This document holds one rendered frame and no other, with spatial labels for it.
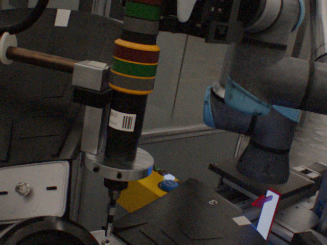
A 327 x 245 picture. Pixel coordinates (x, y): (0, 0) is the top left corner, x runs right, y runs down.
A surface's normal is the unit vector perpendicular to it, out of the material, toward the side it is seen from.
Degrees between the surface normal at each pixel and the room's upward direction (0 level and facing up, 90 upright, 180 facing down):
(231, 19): 90
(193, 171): 90
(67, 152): 42
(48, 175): 48
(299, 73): 58
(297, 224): 0
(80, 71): 90
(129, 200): 90
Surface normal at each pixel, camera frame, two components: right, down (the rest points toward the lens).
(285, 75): -0.09, -0.14
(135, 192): -0.73, 0.07
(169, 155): 0.65, 0.33
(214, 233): 0.36, -0.89
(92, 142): -0.22, 0.25
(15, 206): -0.22, -0.49
